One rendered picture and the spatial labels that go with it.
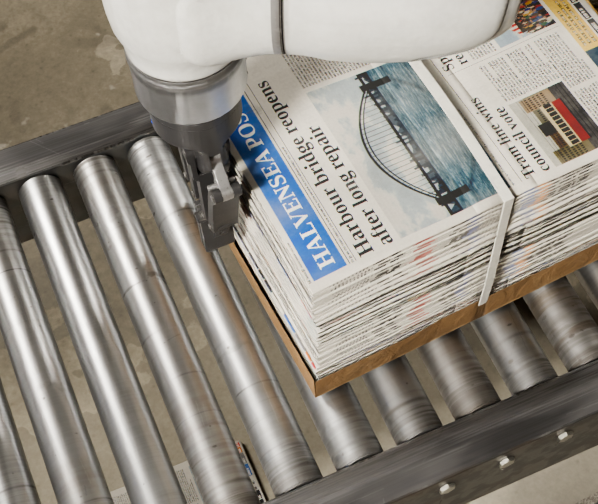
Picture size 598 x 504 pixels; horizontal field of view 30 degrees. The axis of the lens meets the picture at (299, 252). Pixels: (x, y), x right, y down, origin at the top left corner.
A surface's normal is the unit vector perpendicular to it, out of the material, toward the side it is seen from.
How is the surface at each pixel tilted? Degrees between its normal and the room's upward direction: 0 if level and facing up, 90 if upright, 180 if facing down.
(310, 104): 3
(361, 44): 91
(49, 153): 0
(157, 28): 91
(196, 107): 90
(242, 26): 82
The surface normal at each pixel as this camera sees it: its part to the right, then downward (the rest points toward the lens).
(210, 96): 0.46, 0.76
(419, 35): 0.01, 0.79
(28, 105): -0.03, -0.51
